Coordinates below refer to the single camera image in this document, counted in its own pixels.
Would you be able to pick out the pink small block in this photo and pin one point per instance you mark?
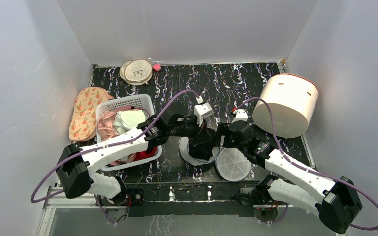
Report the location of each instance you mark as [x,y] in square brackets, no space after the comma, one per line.
[156,67]

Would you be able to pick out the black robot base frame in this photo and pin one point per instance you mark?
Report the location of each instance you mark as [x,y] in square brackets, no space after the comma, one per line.
[212,198]

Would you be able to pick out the red bra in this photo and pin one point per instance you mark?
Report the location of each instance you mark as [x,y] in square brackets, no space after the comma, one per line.
[145,154]

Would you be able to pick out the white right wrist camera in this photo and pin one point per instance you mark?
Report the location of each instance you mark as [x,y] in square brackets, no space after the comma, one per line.
[239,115]

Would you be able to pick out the white plastic laundry basket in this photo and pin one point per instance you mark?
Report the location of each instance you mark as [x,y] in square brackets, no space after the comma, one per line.
[140,101]

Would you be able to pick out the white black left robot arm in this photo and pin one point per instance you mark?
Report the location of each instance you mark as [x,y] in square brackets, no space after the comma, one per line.
[77,167]

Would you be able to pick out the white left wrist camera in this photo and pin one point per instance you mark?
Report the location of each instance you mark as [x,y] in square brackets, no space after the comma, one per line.
[202,110]

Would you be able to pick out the pink bra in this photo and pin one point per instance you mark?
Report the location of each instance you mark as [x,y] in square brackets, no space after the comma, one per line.
[105,126]

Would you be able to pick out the white cylindrical mesh laundry bag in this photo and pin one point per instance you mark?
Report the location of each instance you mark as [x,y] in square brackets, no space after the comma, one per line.
[230,163]

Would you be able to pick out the beige round mesh laundry bag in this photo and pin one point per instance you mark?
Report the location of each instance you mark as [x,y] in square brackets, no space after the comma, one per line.
[137,72]

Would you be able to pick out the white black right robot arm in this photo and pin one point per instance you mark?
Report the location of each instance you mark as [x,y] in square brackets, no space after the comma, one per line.
[335,204]

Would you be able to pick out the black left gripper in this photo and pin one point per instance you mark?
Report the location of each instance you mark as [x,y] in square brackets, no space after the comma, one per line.
[193,119]

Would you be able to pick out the cream cylindrical drum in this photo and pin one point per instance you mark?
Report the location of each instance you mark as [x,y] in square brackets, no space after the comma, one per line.
[292,100]

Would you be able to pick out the white bra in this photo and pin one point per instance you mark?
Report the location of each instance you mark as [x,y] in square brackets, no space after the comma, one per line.
[127,120]

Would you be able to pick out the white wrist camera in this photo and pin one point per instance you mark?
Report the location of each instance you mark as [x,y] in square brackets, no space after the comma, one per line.
[239,115]
[202,110]

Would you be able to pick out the black bra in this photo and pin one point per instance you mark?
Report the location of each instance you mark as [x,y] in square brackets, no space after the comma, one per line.
[202,144]

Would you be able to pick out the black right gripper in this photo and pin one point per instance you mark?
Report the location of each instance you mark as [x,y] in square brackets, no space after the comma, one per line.
[226,136]

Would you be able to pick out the peach floral mesh laundry bag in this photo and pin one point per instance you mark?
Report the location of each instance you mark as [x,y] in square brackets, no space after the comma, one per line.
[83,123]

